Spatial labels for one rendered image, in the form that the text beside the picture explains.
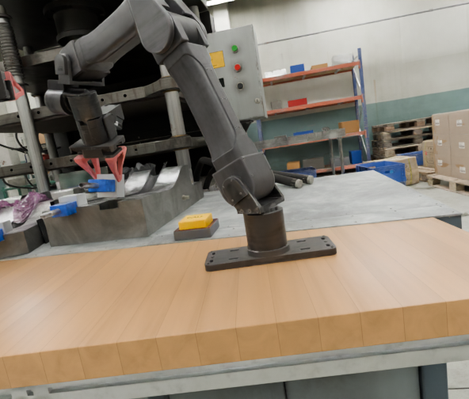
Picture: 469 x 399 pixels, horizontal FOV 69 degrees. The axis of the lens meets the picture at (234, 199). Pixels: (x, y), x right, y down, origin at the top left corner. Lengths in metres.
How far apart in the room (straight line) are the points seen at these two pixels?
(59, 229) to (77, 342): 0.53
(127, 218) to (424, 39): 7.67
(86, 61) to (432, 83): 7.65
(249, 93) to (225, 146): 1.10
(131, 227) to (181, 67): 0.41
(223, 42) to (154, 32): 1.09
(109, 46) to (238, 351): 0.54
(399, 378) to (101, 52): 0.90
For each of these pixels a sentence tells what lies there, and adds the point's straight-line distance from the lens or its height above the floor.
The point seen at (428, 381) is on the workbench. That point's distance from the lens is 0.91.
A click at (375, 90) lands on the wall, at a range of 7.75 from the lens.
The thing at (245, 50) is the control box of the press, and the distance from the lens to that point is 1.64.
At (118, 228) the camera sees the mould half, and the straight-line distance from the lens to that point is 0.84.
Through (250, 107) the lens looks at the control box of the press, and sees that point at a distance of 1.60.
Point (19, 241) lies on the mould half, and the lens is 0.95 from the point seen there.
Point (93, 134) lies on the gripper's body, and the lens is 0.79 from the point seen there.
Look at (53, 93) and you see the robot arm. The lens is 0.84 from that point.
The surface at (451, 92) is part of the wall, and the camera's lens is 8.22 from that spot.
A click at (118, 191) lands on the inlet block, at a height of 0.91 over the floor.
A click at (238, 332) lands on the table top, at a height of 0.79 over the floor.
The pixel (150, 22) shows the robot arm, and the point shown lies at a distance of 0.59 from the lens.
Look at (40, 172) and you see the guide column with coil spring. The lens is 1.93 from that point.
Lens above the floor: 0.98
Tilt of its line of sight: 10 degrees down
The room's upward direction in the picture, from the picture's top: 9 degrees counter-clockwise
